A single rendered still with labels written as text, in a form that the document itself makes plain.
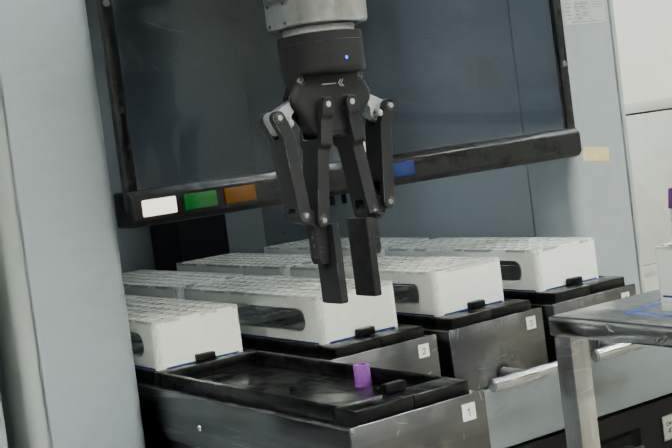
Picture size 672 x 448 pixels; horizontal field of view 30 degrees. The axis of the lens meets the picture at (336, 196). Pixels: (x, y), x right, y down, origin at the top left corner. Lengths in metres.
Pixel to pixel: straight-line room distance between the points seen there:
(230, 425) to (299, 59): 0.32
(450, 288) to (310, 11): 0.43
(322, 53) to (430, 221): 0.77
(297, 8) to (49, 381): 0.42
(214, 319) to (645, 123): 2.20
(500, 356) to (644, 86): 2.05
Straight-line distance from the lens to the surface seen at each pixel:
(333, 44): 1.07
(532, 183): 1.63
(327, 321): 1.28
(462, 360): 1.35
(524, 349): 1.40
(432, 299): 1.37
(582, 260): 1.51
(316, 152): 1.08
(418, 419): 1.00
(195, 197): 1.23
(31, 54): 1.20
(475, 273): 1.40
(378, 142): 1.12
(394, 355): 1.29
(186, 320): 1.28
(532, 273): 1.47
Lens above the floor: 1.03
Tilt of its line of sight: 3 degrees down
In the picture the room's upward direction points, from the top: 7 degrees counter-clockwise
